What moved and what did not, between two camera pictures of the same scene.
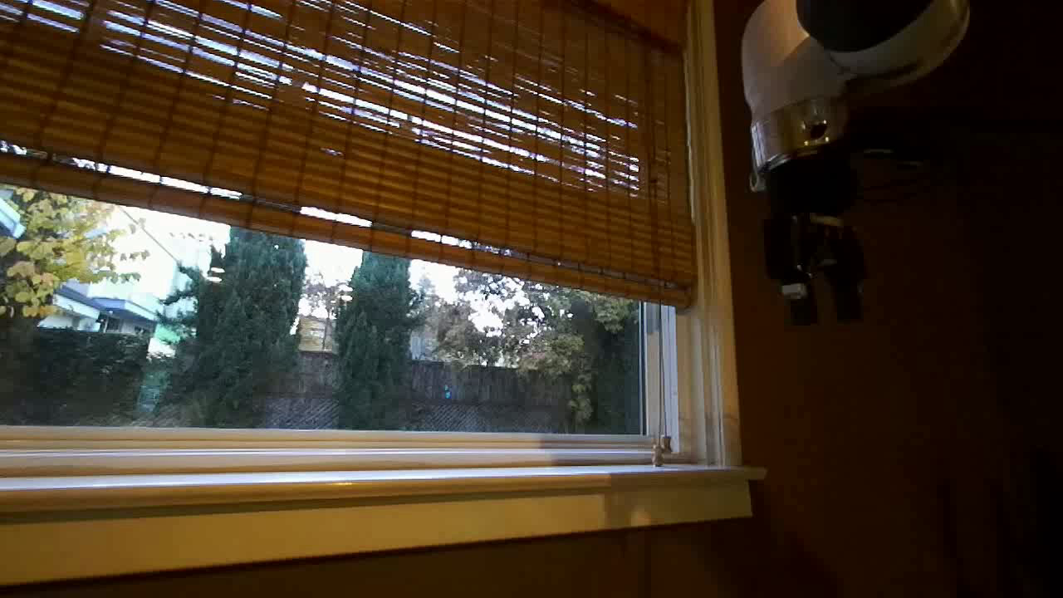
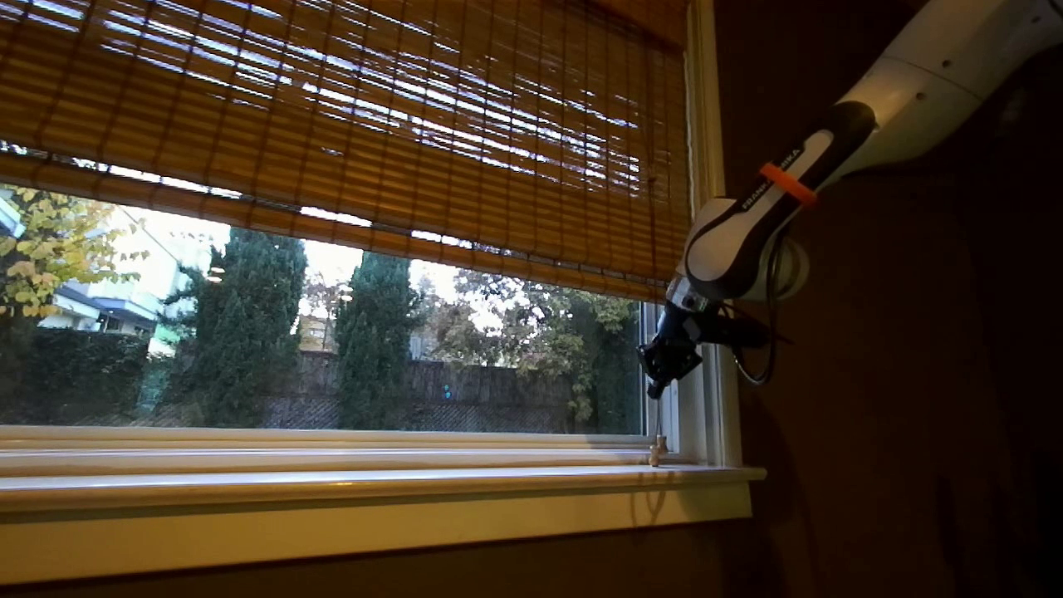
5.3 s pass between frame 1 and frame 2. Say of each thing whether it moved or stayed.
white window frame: stayed
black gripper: moved
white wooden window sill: stayed
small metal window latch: stayed
